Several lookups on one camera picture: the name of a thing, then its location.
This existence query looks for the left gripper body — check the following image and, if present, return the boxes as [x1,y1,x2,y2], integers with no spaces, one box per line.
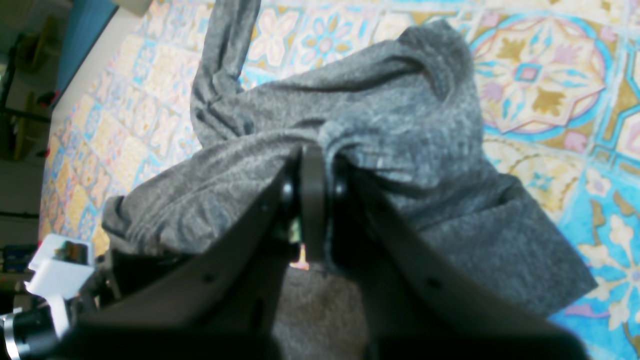
[1,234,96,351]

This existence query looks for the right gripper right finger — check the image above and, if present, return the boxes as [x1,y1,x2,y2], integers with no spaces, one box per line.
[325,156,587,360]

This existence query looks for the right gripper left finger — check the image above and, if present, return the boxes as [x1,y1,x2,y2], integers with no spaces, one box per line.
[55,146,325,360]

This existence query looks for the grey t-shirt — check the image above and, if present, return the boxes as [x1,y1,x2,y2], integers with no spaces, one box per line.
[102,0,595,360]

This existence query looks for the patterned tablecloth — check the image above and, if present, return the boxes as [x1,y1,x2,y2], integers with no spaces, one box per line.
[38,0,640,360]

